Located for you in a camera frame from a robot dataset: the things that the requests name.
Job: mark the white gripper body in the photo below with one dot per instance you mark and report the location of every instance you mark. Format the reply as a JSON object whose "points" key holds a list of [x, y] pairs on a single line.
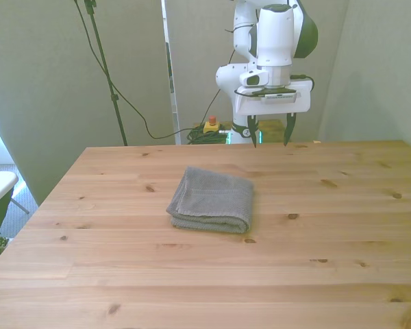
{"points": [[277, 105]]}

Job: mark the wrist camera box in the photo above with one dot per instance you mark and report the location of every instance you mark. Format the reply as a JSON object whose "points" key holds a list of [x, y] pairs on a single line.
{"points": [[279, 97]]}

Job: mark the grey terry towel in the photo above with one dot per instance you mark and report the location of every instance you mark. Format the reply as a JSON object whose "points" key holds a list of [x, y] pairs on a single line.
{"points": [[212, 202]]}

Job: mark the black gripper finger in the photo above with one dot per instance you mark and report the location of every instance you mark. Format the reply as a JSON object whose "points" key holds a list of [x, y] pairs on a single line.
{"points": [[290, 128], [253, 132]]}

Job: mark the black camera stand pole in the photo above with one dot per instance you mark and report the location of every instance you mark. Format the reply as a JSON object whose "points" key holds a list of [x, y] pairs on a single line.
{"points": [[104, 68]]}

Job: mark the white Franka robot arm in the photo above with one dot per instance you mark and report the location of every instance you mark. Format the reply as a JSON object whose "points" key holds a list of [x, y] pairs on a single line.
{"points": [[274, 34]]}

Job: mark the white upright panel edge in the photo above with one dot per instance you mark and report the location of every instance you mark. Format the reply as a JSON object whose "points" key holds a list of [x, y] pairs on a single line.
{"points": [[171, 79]]}

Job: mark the yellow emergency stop button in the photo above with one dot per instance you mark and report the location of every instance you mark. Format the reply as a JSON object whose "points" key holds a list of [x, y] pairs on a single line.
{"points": [[211, 126]]}

